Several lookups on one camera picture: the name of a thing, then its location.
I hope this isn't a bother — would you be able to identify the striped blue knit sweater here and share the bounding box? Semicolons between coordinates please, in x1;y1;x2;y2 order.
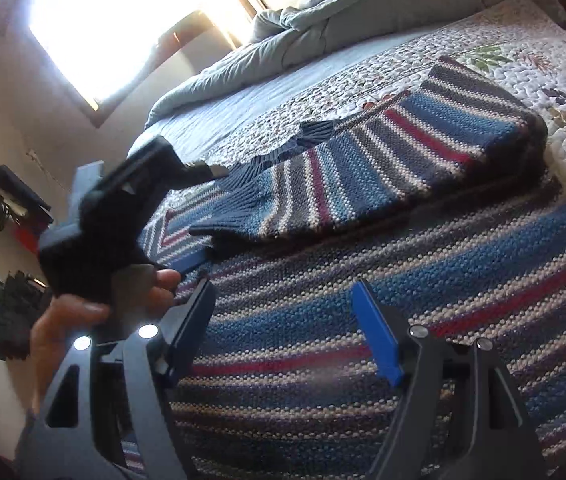
122;55;566;480

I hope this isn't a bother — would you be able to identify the person's left hand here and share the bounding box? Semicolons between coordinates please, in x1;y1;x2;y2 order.
30;269;181;415

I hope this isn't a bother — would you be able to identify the red hanging bag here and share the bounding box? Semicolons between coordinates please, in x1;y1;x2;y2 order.
14;226;39;256

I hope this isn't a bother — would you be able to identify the light blue bed sheet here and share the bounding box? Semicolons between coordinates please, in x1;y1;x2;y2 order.
129;27;431;162

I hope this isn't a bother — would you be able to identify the wooden framed window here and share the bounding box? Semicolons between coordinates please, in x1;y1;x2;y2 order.
27;0;267;127

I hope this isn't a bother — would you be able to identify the grey rumpled duvet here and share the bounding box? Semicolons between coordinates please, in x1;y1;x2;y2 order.
145;0;484;127

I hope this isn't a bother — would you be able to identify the floral quilted bedspread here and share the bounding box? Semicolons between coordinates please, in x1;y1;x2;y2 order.
182;0;566;241

